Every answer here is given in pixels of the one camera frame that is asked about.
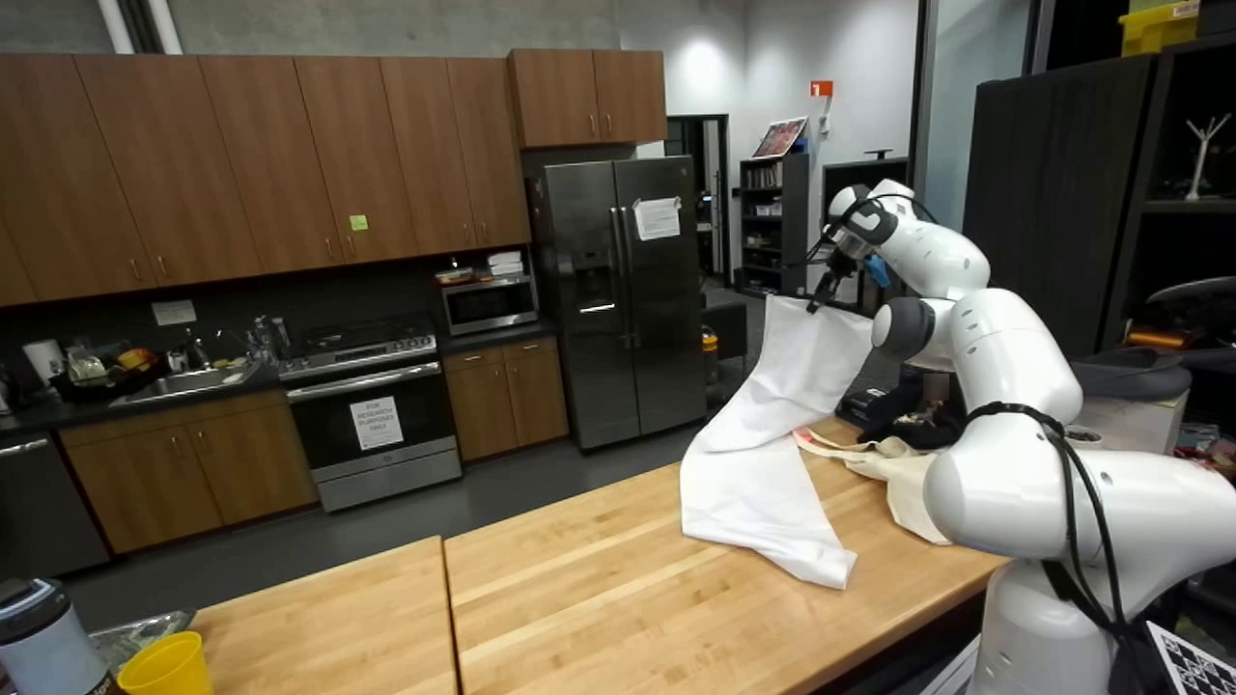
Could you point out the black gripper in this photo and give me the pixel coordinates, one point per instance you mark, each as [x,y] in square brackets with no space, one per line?
[849,249]

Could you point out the white cloth with black strap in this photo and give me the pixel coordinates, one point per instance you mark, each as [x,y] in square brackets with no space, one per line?
[742,474]

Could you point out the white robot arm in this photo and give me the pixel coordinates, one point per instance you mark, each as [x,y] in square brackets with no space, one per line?
[1087,539]

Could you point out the black bookshelf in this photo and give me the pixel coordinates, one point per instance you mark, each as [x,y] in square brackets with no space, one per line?
[773,225]

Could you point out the black bag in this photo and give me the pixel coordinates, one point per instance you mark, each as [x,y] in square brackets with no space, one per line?
[924,409]

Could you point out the stainless steel refrigerator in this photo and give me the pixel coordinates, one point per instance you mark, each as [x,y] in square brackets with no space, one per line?
[621,279]

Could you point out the beige tote bag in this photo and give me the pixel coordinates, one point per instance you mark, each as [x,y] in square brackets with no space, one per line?
[893,465]

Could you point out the silver microwave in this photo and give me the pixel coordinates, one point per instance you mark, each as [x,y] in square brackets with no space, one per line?
[489,301]

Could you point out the stainless steel oven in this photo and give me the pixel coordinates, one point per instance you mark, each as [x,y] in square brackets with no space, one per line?
[371,417]

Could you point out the kitchen sink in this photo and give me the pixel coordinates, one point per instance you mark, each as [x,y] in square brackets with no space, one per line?
[185,384]

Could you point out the lower wooden cabinets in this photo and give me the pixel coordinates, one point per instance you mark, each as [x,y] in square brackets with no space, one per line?
[234,455]

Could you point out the yellow plastic cup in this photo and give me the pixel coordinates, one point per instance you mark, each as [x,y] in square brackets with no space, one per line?
[168,665]

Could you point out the black dishwasher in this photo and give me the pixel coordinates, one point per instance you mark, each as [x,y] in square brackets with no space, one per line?
[44,513]

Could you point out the grey lidded container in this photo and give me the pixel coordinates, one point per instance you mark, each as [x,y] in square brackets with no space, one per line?
[44,644]

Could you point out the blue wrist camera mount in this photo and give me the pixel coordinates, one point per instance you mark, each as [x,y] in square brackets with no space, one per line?
[879,272]

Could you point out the upper wooden wall cabinets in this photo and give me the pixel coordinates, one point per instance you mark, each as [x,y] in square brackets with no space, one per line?
[174,172]

